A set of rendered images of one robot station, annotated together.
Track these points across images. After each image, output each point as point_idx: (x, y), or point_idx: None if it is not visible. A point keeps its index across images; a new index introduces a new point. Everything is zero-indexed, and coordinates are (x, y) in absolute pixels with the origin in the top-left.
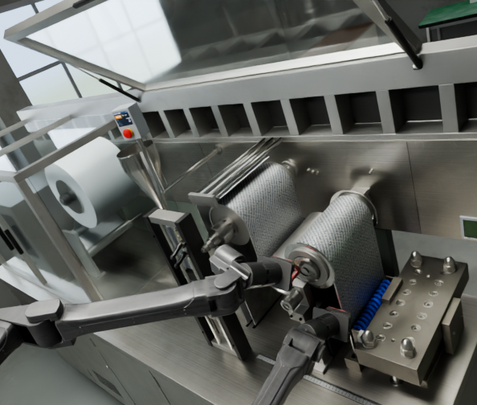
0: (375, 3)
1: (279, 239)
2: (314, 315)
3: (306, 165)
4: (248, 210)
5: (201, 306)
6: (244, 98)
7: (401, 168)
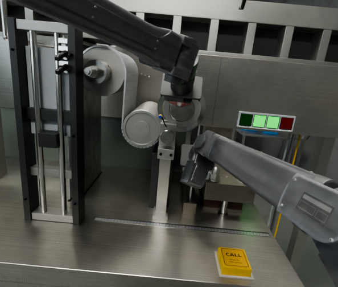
0: None
1: (130, 107)
2: (182, 151)
3: (140, 70)
4: (125, 61)
5: (172, 48)
6: None
7: (213, 76)
